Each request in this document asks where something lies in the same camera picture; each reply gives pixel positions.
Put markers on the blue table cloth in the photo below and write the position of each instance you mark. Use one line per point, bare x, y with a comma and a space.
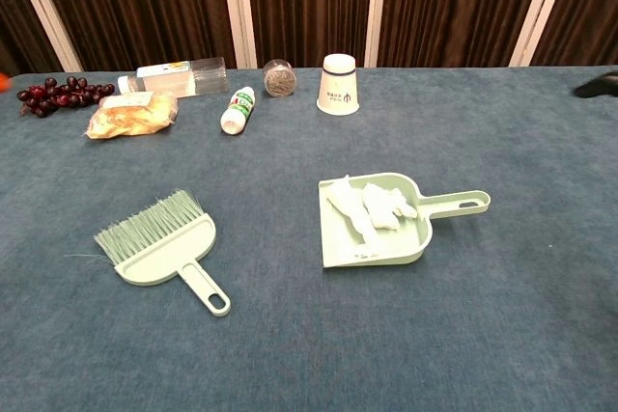
434, 335

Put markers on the mint green hand broom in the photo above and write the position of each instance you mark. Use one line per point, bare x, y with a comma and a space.
164, 253

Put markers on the small white green bottle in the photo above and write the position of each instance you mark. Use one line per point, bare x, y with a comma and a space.
239, 110

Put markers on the dark brown curtain panel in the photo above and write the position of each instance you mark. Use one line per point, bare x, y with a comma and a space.
589, 2
458, 2
309, 2
145, 2
19, 31

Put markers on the white tissue paper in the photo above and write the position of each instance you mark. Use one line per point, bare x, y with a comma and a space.
381, 204

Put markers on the mint green dustpan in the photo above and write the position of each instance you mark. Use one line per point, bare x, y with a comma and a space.
415, 238

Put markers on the white screen frame post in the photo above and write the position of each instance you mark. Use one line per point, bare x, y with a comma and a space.
541, 11
46, 11
237, 7
376, 7

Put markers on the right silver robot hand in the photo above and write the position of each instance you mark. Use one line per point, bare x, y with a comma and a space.
601, 86

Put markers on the clear plastic water bottle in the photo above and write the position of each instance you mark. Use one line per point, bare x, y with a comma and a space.
183, 76

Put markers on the dark red grape bunch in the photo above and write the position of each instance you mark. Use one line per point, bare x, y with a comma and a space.
48, 93

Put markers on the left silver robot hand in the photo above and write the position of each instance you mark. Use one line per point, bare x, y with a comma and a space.
4, 82

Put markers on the upturned white paper cup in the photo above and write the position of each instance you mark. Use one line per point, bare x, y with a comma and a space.
338, 89

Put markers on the packaged bread in wrapper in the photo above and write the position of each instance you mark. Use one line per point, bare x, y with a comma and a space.
130, 118

